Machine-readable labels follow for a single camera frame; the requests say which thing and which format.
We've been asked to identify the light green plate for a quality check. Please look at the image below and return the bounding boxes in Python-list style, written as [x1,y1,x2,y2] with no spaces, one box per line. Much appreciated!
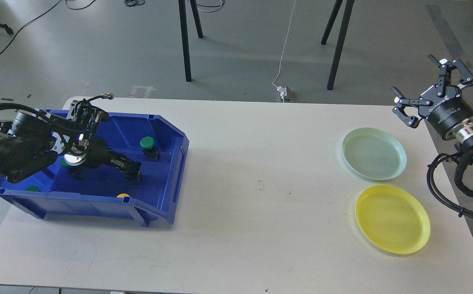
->
[341,128,408,181]

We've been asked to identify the black tripod legs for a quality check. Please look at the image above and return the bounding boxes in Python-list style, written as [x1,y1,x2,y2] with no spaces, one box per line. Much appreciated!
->
[178,0,204,82]
[321,0,355,91]

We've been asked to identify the black floor cable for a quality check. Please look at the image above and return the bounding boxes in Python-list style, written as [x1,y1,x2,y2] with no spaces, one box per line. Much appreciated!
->
[0,0,96,74]

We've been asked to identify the green button bottom left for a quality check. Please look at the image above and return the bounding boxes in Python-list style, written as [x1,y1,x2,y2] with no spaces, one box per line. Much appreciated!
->
[25,185,40,192]

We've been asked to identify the blue plastic bin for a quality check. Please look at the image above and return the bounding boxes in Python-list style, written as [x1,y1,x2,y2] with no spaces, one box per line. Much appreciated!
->
[0,112,189,227]

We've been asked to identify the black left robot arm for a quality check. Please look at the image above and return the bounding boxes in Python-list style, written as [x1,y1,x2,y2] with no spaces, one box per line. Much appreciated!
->
[0,93,142,183]

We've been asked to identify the right black tripod legs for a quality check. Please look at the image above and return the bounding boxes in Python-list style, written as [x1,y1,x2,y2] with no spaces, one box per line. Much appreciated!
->
[321,0,355,91]

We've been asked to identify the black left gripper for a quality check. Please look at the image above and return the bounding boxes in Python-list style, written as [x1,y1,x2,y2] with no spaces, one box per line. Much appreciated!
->
[63,136,142,183]

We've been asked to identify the yellow plate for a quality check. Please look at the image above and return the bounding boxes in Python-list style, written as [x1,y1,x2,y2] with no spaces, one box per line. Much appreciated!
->
[354,185,431,255]

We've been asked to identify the green push button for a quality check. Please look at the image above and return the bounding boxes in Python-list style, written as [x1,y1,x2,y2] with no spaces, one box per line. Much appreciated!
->
[59,158,87,179]
[139,136,161,162]

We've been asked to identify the white cable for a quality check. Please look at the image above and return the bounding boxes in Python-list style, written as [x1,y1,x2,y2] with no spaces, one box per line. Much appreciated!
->
[272,0,297,88]

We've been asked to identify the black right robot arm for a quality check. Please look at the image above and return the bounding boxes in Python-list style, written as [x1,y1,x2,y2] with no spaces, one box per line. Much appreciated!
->
[392,55,473,219]

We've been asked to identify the left black tripod legs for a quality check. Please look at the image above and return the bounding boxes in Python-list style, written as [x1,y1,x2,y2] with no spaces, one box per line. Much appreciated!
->
[178,0,204,82]

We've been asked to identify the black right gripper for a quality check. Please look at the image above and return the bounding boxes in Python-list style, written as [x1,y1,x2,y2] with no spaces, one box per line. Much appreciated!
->
[392,54,473,141]

